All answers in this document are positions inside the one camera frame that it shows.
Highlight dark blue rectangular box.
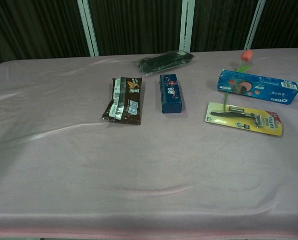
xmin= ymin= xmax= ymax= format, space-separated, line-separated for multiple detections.
xmin=159 ymin=73 xmax=185 ymax=115

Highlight brown snack packet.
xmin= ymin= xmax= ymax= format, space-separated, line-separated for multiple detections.
xmin=101 ymin=76 xmax=146 ymax=125

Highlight black socks in plastic bag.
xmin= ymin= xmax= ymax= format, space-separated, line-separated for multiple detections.
xmin=131 ymin=49 xmax=195 ymax=77

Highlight razor on yellow card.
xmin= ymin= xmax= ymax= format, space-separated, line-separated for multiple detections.
xmin=205 ymin=101 xmax=284 ymax=137

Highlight pink tablecloth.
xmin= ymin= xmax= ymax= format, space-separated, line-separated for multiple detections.
xmin=0 ymin=48 xmax=298 ymax=238

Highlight black pleated curtain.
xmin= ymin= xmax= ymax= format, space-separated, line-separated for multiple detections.
xmin=0 ymin=0 xmax=298 ymax=66

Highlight artificial pink tulip flower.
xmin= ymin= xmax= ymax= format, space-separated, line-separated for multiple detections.
xmin=222 ymin=49 xmax=254 ymax=111

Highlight blue Oreo box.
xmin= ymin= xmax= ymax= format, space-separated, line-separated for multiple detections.
xmin=216 ymin=69 xmax=298 ymax=105

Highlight white metal frame post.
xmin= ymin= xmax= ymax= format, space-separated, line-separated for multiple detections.
xmin=76 ymin=0 xmax=100 ymax=57
xmin=179 ymin=0 xmax=196 ymax=53
xmin=244 ymin=0 xmax=267 ymax=50

